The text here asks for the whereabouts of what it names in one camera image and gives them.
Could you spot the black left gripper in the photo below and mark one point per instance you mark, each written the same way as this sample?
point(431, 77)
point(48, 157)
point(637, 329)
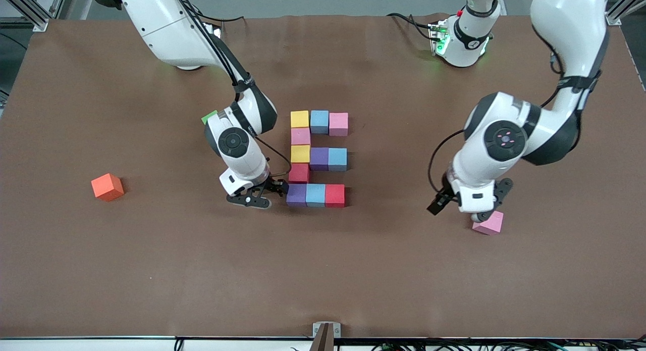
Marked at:
point(446, 191)

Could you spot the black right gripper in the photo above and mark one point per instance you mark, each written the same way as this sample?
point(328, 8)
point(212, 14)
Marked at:
point(274, 184)

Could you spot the purple foam cube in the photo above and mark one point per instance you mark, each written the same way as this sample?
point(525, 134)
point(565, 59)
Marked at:
point(319, 158)
point(297, 195)

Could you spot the red foam cube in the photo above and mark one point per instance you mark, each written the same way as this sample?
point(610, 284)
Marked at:
point(299, 173)
point(334, 195)

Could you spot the light blue foam cube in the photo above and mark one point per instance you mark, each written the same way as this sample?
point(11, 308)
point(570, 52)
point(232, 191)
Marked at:
point(319, 121)
point(315, 195)
point(337, 159)

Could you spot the yellow foam cube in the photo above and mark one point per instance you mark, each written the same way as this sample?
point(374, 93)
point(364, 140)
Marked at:
point(300, 119)
point(301, 154)

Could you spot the pink foam cube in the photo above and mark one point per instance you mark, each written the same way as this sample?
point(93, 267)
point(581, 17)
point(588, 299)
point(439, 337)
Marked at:
point(492, 225)
point(338, 124)
point(301, 136)

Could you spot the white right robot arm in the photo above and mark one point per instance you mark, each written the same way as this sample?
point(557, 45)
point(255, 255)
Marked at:
point(161, 28)

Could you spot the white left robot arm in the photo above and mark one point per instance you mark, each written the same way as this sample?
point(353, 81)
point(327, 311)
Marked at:
point(570, 17)

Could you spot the brown table cover sheet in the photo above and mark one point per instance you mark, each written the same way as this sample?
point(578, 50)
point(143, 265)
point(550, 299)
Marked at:
point(323, 280)

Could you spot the green foam cube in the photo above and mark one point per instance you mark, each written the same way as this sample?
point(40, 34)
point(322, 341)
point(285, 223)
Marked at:
point(208, 117)

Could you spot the orange foam cube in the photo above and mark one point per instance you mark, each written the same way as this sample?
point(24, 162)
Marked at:
point(107, 187)

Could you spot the grey metal bracket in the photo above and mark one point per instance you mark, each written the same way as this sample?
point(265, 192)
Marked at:
point(317, 329)

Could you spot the white table edge rail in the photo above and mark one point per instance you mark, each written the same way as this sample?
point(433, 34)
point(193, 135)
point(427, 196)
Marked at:
point(101, 345)

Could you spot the aluminium frame profile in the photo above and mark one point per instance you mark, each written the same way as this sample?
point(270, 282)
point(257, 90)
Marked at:
point(28, 7)
point(625, 5)

